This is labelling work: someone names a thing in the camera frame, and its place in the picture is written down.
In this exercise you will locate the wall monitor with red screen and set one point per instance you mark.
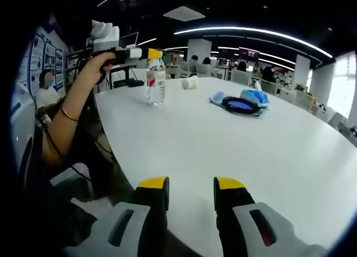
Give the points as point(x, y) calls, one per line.
point(249, 53)

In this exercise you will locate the clear water bottle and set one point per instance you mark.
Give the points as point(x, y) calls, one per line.
point(156, 84)

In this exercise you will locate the white grey worn device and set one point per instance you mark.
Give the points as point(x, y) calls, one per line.
point(71, 179)

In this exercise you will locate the white square pillar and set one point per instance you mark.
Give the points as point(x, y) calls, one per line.
point(199, 49)
point(302, 70)

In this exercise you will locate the light blue wipes packet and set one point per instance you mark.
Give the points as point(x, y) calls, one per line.
point(217, 97)

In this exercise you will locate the group of office chairs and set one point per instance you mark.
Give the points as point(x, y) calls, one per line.
point(241, 77)

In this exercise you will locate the curved ceiling light strip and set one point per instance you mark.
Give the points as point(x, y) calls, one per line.
point(251, 32)

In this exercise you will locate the blue tissue pack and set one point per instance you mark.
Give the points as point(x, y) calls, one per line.
point(256, 96)

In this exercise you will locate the person's left hand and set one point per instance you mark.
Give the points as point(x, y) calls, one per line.
point(93, 70)

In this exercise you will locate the square ceiling air vent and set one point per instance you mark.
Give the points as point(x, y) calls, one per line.
point(184, 15)

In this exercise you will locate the clear plastic cup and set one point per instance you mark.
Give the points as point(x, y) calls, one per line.
point(190, 82)

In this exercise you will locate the potted green plant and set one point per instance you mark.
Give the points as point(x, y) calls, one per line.
point(299, 87)

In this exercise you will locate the person's dark clothing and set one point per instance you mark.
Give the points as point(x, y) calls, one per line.
point(55, 218)

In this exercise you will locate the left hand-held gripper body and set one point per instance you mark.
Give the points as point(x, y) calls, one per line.
point(104, 36)

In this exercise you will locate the window with white blinds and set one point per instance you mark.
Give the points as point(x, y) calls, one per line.
point(343, 84)

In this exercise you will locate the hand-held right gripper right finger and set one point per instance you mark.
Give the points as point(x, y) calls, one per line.
point(234, 212)

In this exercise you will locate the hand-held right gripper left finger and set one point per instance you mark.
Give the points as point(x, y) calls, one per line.
point(150, 206)

